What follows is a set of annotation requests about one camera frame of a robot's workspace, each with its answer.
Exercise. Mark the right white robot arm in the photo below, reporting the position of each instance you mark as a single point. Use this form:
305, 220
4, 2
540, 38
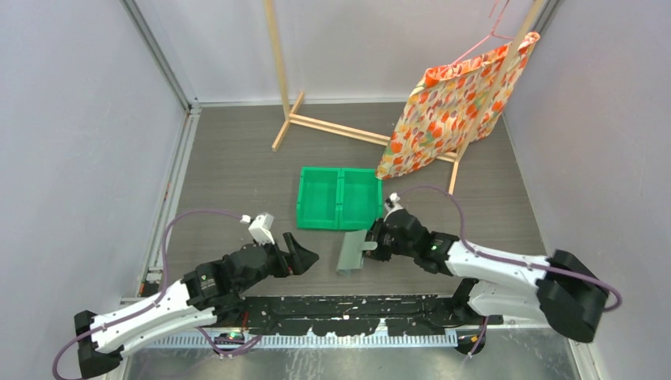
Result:
558, 290

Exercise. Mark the aluminium corner frame post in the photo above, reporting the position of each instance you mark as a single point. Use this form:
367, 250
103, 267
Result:
148, 37

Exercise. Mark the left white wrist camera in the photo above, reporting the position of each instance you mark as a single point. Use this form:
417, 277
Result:
260, 229

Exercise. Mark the green plastic double bin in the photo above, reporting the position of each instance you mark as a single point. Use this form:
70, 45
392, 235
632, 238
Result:
331, 198

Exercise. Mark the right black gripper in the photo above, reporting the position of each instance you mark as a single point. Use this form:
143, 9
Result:
374, 235

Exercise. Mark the sage green card holder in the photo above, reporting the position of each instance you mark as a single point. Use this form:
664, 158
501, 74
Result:
356, 244

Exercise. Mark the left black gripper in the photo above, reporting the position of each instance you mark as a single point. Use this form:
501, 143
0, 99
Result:
301, 260

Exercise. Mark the pink wire hanger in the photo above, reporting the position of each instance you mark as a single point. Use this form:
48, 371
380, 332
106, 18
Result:
490, 31

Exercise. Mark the floral orange fabric bag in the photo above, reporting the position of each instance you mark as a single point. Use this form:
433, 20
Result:
440, 113

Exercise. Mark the wooden clothes rack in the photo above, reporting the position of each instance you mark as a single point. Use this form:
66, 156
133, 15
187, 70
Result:
290, 111

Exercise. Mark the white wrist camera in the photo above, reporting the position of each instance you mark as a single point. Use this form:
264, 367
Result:
260, 229
392, 203

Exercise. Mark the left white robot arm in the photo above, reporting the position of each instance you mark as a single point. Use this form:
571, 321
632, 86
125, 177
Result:
208, 295

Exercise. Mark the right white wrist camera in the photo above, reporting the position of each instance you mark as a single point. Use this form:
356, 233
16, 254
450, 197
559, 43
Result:
392, 203

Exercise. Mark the aluminium rail with slots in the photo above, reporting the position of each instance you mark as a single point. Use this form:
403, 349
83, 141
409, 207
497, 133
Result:
380, 339

